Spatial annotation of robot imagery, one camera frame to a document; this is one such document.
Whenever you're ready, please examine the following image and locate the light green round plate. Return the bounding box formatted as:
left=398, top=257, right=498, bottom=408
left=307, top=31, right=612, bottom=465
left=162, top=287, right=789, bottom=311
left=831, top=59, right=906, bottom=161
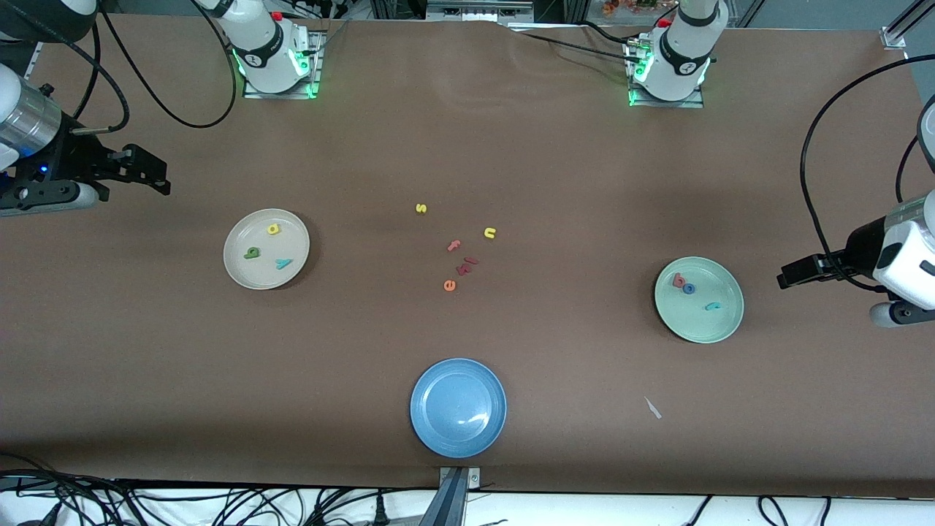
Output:
left=654, top=256, right=745, bottom=344

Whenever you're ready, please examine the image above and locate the beige round plate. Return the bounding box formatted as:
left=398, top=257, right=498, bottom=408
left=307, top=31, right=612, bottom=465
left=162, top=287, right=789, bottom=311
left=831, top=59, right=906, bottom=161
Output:
left=223, top=208, right=311, bottom=291

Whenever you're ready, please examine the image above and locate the brown table cover mat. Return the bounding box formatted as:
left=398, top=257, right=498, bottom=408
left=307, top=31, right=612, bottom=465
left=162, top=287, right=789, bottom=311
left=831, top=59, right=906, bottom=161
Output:
left=0, top=15, right=935, bottom=499

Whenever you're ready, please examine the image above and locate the grey metal equipment box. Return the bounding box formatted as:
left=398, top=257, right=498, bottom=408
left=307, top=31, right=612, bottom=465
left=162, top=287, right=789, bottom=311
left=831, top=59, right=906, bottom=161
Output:
left=426, top=0, right=534, bottom=21

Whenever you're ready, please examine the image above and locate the blue round plate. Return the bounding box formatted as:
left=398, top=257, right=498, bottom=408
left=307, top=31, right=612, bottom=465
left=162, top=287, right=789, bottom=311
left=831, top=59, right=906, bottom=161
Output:
left=409, top=357, right=508, bottom=460

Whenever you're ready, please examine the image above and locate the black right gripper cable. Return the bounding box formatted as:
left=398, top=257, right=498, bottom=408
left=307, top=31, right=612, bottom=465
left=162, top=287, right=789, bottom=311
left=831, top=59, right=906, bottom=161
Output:
left=0, top=22, right=132, bottom=136

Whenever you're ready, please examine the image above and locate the long black right arm cable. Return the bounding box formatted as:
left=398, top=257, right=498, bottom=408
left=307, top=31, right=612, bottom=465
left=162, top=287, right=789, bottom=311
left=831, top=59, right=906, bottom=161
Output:
left=99, top=0, right=239, bottom=131

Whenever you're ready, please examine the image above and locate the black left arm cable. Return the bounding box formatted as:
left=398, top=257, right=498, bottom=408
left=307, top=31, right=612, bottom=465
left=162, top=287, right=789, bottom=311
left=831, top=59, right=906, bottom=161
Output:
left=799, top=55, right=935, bottom=293

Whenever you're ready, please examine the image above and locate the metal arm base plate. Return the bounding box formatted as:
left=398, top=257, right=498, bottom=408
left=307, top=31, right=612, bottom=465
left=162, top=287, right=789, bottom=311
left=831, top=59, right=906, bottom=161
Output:
left=241, top=28, right=326, bottom=100
left=627, top=37, right=706, bottom=110

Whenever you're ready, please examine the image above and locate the black cable on table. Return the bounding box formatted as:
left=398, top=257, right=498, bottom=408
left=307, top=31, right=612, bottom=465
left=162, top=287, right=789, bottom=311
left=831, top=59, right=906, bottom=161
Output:
left=511, top=29, right=644, bottom=63
left=581, top=20, right=644, bottom=46

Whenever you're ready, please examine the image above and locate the black floor cable tangle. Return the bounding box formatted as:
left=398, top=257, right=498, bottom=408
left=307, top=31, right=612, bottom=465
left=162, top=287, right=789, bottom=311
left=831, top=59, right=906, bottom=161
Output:
left=0, top=453, right=410, bottom=526

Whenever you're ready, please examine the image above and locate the metal table clamp bracket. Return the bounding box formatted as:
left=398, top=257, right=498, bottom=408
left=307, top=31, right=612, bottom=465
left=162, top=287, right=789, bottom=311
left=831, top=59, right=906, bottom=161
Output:
left=420, top=466, right=483, bottom=526

